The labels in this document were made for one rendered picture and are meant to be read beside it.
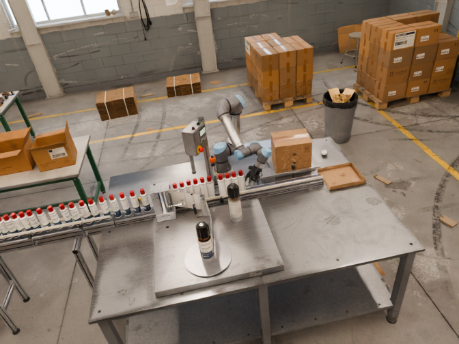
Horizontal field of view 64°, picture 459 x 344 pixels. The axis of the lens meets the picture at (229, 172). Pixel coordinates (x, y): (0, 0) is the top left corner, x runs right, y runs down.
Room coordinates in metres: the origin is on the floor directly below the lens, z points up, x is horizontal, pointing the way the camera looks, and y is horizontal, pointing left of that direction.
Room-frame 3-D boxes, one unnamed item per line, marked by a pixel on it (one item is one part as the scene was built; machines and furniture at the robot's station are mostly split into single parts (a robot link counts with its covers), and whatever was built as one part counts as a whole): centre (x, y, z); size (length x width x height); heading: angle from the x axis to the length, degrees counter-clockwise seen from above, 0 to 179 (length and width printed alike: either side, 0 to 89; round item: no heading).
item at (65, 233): (2.09, 1.50, 0.47); 1.17 x 0.38 x 0.94; 96
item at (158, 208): (2.10, 0.51, 1.01); 0.14 x 0.13 x 0.26; 96
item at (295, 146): (2.60, -0.54, 0.99); 0.30 x 0.24 x 0.27; 89
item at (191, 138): (2.31, 0.21, 1.38); 0.17 x 0.10 x 0.19; 151
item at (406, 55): (5.39, -2.89, 0.57); 1.20 x 0.85 x 1.14; 98
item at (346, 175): (2.35, -0.89, 0.85); 0.30 x 0.26 x 0.04; 96
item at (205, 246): (1.63, 0.20, 1.04); 0.09 x 0.09 x 0.29
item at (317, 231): (2.16, -0.04, 0.82); 2.10 x 1.50 x 0.02; 96
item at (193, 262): (1.63, 0.20, 0.89); 0.31 x 0.31 x 0.01
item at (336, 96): (4.37, -1.59, 0.50); 0.42 x 0.41 x 0.28; 96
